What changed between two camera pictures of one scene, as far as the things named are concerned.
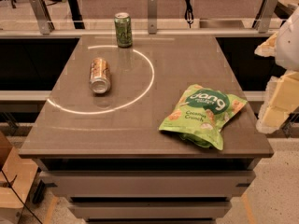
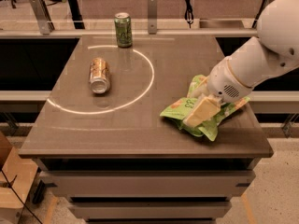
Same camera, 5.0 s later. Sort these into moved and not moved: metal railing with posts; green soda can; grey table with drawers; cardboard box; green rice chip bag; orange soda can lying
Moved: green rice chip bag
Not moved: cardboard box; metal railing with posts; orange soda can lying; green soda can; grey table with drawers
